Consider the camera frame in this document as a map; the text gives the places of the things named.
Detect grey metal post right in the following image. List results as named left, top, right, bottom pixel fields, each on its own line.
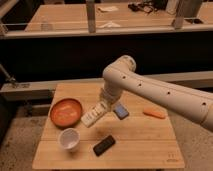
left=172, top=0, right=203, bottom=29

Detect blue sponge block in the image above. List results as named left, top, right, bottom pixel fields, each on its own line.
left=113, top=103, right=129, bottom=120

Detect orange carrot toy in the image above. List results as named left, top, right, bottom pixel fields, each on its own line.
left=143, top=108, right=166, bottom=119

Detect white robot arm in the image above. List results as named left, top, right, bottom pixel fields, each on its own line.
left=101, top=55, right=213, bottom=132

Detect white paper sheet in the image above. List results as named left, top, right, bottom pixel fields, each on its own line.
left=98, top=6, right=118, bottom=12

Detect white paper cup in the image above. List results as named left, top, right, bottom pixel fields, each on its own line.
left=58, top=128, right=80, bottom=152

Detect orange ceramic bowl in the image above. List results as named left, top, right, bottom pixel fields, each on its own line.
left=50, top=98, right=83, bottom=128

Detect grey metal post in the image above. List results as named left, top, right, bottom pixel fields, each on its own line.
left=86, top=0, right=96, bottom=33
left=172, top=0, right=203, bottom=29

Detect wooden table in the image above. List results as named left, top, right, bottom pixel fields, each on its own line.
left=32, top=92, right=185, bottom=170

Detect background wooden workbench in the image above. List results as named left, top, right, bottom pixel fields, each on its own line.
left=23, top=2, right=213, bottom=33

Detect black cables pile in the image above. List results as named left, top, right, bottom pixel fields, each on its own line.
left=127, top=0, right=161, bottom=14

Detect white lotion bottle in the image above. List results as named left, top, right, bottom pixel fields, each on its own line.
left=81, top=101, right=109, bottom=127

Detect grey metal rail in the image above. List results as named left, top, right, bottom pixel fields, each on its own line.
left=0, top=71, right=213, bottom=101

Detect black rectangular block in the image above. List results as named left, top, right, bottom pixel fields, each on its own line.
left=93, top=135, right=116, bottom=156

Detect small clear plastic bottle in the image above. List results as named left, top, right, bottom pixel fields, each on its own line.
left=41, top=18, right=53, bottom=31

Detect white crumpled paper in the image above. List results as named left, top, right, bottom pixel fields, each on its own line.
left=98, top=21, right=121, bottom=28

